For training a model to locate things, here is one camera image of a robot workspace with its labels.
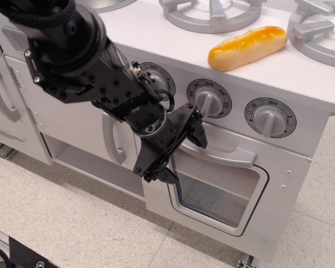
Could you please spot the grey left burner grate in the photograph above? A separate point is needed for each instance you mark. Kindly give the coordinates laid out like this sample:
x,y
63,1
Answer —
x,y
218,22

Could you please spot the grey right stove knob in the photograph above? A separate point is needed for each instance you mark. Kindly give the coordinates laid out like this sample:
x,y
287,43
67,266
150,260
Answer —
x,y
270,117

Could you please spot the yellow toy bread loaf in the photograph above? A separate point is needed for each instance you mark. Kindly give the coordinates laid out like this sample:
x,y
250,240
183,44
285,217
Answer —
x,y
249,47

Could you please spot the grey burner grate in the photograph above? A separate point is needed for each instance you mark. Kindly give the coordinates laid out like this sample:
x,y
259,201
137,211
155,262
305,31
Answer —
x,y
311,30
218,22

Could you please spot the grey left stove knob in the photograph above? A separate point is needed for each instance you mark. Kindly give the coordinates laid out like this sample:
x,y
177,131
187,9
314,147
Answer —
x,y
161,78

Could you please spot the grey stove knob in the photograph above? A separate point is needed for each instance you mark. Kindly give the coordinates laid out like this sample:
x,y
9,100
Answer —
x,y
161,78
211,98
270,117

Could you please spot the grey middle stove knob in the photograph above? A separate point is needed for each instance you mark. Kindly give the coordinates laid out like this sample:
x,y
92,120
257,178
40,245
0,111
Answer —
x,y
211,98

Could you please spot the white cupboard door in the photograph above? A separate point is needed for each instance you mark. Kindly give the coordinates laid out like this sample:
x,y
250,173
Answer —
x,y
77,124

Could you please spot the grey oven door handle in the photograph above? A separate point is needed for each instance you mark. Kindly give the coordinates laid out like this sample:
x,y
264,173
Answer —
x,y
220,150

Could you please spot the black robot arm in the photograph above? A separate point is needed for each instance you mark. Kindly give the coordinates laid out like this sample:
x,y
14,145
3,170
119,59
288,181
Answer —
x,y
71,58

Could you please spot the grey right burner grate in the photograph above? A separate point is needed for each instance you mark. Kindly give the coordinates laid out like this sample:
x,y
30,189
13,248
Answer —
x,y
311,30

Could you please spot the aluminium frame rail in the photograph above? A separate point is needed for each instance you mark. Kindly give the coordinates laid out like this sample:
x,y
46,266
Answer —
x,y
7,152

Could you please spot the silver toy sink basin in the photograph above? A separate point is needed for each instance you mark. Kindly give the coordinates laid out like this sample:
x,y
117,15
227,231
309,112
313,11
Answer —
x,y
102,6

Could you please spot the white toy kitchen cabinet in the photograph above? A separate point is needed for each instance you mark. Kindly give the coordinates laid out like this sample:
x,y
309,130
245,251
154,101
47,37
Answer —
x,y
80,210

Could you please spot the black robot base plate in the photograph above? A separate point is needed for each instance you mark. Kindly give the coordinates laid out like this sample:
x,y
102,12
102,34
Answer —
x,y
22,256

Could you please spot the grey vent grille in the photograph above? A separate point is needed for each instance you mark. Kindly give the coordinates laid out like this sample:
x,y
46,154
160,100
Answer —
x,y
13,41

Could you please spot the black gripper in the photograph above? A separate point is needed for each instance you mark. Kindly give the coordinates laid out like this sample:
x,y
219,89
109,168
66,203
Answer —
x,y
157,148

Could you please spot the white toy oven door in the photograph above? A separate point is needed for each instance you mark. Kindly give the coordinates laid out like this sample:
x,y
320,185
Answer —
x,y
245,208

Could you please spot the grey cupboard door handle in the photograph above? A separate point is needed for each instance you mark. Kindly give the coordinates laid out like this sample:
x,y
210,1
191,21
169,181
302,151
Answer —
x,y
115,154

